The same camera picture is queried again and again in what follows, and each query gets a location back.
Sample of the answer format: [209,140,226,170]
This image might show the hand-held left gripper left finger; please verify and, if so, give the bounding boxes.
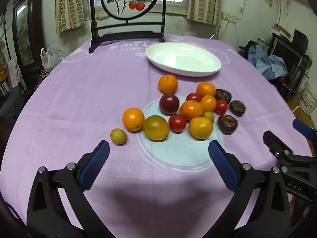
[26,140,117,238]

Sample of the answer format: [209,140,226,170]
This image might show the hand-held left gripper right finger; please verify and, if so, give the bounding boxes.
[202,139,291,238]

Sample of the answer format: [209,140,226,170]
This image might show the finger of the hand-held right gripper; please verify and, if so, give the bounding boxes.
[293,118,317,140]
[263,131,317,169]

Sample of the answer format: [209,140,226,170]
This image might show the small yellow round fruit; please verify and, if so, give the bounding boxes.
[110,128,127,146]

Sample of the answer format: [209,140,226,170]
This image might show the dark brown wrinkled fruit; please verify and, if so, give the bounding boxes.
[214,89,232,104]
[218,114,238,135]
[229,100,246,117]

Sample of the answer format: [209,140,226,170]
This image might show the orange cherry tomato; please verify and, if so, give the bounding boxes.
[189,117,213,140]

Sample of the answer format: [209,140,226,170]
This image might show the small green round fruit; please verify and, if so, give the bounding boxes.
[203,111,215,124]

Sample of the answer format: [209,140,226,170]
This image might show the orange tangerine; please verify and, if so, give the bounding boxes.
[200,95,217,112]
[158,75,178,94]
[122,107,145,131]
[196,82,216,97]

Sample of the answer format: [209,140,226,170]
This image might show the red cherry tomato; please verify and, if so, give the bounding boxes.
[168,114,187,133]
[214,100,228,115]
[186,93,202,103]

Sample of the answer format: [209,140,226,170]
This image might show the green-yellow cherry tomato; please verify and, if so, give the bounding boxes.
[142,115,170,142]

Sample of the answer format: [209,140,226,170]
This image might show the white oval plate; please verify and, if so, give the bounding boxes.
[146,42,222,77]

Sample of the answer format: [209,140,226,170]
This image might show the cardboard box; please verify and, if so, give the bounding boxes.
[296,89,317,116]

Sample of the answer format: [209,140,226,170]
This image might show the orange tomato on cloth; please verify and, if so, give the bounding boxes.
[180,100,204,121]

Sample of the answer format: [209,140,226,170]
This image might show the purple printed tablecloth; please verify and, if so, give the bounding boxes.
[0,35,315,238]

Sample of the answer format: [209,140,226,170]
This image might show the blue cloth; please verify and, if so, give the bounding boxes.
[248,45,289,80]

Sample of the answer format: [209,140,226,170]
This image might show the black equipment stack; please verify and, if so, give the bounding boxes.
[270,29,312,97]

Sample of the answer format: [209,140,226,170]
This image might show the dark purple plum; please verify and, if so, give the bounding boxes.
[159,93,180,115]

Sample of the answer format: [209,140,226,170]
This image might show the white plastic bag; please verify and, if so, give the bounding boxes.
[40,48,61,72]

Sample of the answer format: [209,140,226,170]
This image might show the pink towel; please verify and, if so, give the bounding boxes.
[7,57,21,88]

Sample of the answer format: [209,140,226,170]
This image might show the white power strip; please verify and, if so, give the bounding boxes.
[222,13,238,23]

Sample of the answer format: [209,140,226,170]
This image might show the black framed round painted screen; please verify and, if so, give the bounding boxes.
[89,0,167,53]

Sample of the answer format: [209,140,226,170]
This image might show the dark wooden cabinet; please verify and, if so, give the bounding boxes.
[12,0,46,90]

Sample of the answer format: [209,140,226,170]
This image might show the beige checked curtain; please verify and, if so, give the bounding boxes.
[186,0,222,26]
[55,0,85,34]

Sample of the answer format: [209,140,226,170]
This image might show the white cable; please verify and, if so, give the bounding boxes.
[210,19,229,40]

